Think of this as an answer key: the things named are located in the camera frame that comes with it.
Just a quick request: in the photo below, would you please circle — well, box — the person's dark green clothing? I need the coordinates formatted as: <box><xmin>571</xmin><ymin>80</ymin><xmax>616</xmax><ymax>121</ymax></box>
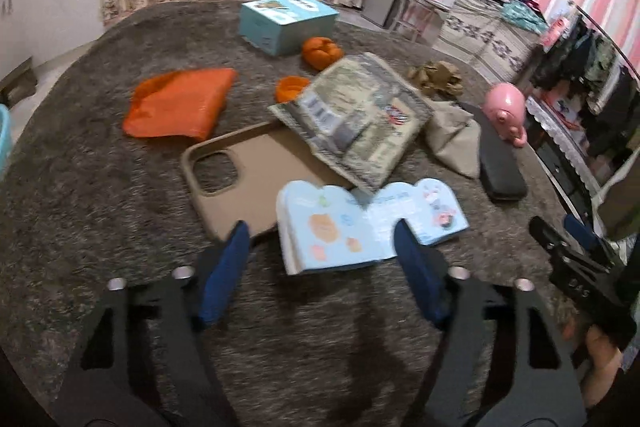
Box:
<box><xmin>595</xmin><ymin>162</ymin><xmax>640</xmax><ymax>243</ymax></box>

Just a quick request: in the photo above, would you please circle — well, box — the light blue picture booklet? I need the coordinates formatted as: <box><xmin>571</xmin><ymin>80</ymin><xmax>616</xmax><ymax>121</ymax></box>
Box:
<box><xmin>276</xmin><ymin>178</ymin><xmax>470</xmax><ymax>276</ymax></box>

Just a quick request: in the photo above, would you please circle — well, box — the patterned cloth covered chest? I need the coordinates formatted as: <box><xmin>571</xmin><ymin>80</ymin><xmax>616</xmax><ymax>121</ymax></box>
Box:
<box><xmin>432</xmin><ymin>4</ymin><xmax>543</xmax><ymax>78</ymax></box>

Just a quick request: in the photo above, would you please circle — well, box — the stack of folded quilts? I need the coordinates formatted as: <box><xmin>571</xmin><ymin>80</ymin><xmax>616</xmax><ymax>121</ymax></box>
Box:
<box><xmin>457</xmin><ymin>0</ymin><xmax>548</xmax><ymax>32</ymax></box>

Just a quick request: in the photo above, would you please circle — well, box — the orange pumpkin toy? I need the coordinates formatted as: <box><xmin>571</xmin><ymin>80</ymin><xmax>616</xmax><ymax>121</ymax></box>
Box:
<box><xmin>301</xmin><ymin>37</ymin><xmax>345</xmax><ymax>71</ymax></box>

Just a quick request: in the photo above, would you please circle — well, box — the orange cloth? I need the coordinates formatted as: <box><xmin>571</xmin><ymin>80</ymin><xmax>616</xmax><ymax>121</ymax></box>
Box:
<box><xmin>123</xmin><ymin>68</ymin><xmax>237</xmax><ymax>140</ymax></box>

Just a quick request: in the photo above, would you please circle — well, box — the teal plastic basket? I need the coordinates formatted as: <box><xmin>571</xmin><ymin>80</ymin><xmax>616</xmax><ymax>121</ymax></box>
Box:
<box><xmin>0</xmin><ymin>104</ymin><xmax>12</xmax><ymax>175</ymax></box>

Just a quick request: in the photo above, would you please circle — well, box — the dark table with lace cloth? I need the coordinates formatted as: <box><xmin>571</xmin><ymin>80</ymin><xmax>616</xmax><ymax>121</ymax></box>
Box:
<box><xmin>522</xmin><ymin>97</ymin><xmax>621</xmax><ymax>233</ymax></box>

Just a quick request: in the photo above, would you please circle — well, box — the low wooden stool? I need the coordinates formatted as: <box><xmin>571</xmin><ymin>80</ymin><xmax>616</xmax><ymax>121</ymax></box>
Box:
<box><xmin>0</xmin><ymin>67</ymin><xmax>38</xmax><ymax>105</ymax></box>

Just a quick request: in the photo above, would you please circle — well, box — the clear plastic packaging bag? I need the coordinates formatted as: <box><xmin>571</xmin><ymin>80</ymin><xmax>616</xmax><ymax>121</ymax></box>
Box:
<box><xmin>268</xmin><ymin>53</ymin><xmax>435</xmax><ymax>195</ymax></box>

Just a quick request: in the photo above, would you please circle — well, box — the beige phone case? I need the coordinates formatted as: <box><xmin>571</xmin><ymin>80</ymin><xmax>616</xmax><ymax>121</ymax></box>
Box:
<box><xmin>181</xmin><ymin>119</ymin><xmax>351</xmax><ymax>242</ymax></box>

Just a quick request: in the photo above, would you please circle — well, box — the clothes rack with clothes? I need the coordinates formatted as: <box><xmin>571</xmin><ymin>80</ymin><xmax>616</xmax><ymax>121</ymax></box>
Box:
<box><xmin>530</xmin><ymin>2</ymin><xmax>640</xmax><ymax>158</ymax></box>

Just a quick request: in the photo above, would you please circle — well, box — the black zip case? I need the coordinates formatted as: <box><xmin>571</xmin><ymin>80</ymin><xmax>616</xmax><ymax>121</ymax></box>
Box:
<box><xmin>457</xmin><ymin>102</ymin><xmax>528</xmax><ymax>202</ymax></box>

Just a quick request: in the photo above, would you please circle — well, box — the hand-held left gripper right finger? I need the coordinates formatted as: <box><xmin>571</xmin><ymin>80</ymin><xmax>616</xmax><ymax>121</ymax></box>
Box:
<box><xmin>392</xmin><ymin>218</ymin><xmax>588</xmax><ymax>427</ymax></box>

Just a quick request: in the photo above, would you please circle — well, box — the teal cardboard box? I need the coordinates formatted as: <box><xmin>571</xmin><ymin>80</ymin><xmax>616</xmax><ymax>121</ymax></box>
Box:
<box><xmin>238</xmin><ymin>0</ymin><xmax>340</xmax><ymax>56</ymax></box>

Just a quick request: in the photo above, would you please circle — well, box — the small folding table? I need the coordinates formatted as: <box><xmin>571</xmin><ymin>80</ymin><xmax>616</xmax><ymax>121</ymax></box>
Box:
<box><xmin>390</xmin><ymin>0</ymin><xmax>451</xmax><ymax>42</ymax></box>

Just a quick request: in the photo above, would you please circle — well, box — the person's right hand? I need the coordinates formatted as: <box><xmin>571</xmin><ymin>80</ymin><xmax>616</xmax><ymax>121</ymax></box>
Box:
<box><xmin>562</xmin><ymin>321</ymin><xmax>626</xmax><ymax>409</ymax></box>

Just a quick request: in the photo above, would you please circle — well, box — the pink piggy bank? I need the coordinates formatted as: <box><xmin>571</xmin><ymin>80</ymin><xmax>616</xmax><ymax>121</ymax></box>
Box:
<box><xmin>482</xmin><ymin>83</ymin><xmax>528</xmax><ymax>149</ymax></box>

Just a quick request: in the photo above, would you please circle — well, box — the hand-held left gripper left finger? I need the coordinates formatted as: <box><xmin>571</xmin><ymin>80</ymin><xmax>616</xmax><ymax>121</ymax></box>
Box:
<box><xmin>50</xmin><ymin>220</ymin><xmax>251</xmax><ymax>427</ymax></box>

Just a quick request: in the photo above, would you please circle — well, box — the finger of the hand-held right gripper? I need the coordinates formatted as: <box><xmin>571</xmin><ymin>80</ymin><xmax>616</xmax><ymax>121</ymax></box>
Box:
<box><xmin>529</xmin><ymin>216</ymin><xmax>571</xmax><ymax>260</ymax></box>
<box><xmin>562</xmin><ymin>213</ymin><xmax>615</xmax><ymax>260</ymax></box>

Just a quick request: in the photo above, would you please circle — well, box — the beige cloth bag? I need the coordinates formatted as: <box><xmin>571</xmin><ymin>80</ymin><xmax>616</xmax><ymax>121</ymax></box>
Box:
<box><xmin>425</xmin><ymin>99</ymin><xmax>482</xmax><ymax>180</ymax></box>

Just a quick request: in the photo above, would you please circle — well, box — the grey shaggy rug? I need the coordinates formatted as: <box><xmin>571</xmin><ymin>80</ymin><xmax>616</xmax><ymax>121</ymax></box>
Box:
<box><xmin>0</xmin><ymin>0</ymin><xmax>601</xmax><ymax>427</ymax></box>

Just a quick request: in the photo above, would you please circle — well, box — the small orange cup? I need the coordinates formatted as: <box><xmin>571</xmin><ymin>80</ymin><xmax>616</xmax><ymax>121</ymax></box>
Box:
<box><xmin>275</xmin><ymin>76</ymin><xmax>312</xmax><ymax>104</ymax></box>

